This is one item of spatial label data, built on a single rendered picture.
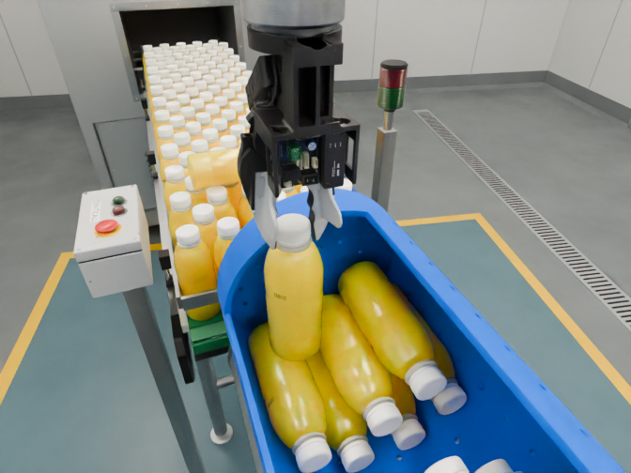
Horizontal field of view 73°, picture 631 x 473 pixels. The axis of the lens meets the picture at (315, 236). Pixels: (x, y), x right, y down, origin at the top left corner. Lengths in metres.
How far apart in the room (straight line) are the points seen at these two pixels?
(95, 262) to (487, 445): 0.62
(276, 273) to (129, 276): 0.39
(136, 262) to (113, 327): 1.47
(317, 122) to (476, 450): 0.44
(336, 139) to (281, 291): 0.20
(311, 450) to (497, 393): 0.22
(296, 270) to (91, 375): 1.69
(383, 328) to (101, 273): 0.48
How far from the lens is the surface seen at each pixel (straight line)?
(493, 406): 0.58
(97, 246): 0.77
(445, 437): 0.62
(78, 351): 2.20
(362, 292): 0.55
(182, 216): 0.86
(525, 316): 2.30
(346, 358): 0.54
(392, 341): 0.51
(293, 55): 0.30
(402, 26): 4.96
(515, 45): 5.59
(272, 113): 0.36
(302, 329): 0.51
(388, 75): 1.05
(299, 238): 0.44
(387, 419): 0.52
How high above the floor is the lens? 1.52
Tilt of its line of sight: 36 degrees down
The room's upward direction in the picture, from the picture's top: straight up
